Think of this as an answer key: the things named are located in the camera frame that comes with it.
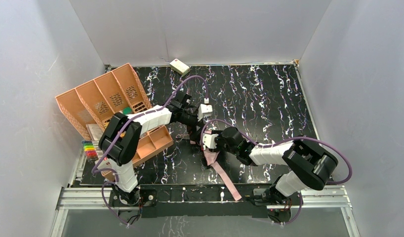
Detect white small box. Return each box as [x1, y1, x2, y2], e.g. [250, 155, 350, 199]
[169, 58, 190, 76]

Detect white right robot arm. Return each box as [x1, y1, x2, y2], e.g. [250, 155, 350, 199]
[203, 127, 338, 202]

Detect aluminium frame rail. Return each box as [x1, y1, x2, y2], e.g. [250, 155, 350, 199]
[51, 144, 359, 237]

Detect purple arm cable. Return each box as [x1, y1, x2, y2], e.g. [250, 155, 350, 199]
[200, 119, 353, 226]
[91, 75, 210, 226]

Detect black and pink folding umbrella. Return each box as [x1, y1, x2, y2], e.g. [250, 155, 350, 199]
[189, 130, 242, 202]

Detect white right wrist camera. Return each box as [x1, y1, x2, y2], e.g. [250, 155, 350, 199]
[202, 131, 219, 152]

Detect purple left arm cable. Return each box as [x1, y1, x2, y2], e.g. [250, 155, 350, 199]
[91, 75, 210, 226]

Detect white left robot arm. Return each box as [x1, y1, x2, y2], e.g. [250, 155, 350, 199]
[99, 92, 212, 193]

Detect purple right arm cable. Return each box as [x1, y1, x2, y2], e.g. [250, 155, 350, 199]
[200, 119, 353, 226]

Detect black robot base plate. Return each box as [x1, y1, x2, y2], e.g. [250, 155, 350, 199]
[109, 183, 304, 219]

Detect orange plastic desk organizer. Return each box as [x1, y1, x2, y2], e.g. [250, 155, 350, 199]
[55, 63, 173, 184]

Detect white paper pad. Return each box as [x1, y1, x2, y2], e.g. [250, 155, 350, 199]
[86, 124, 104, 141]

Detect colourful marker set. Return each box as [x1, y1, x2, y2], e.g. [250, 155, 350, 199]
[81, 140, 99, 161]

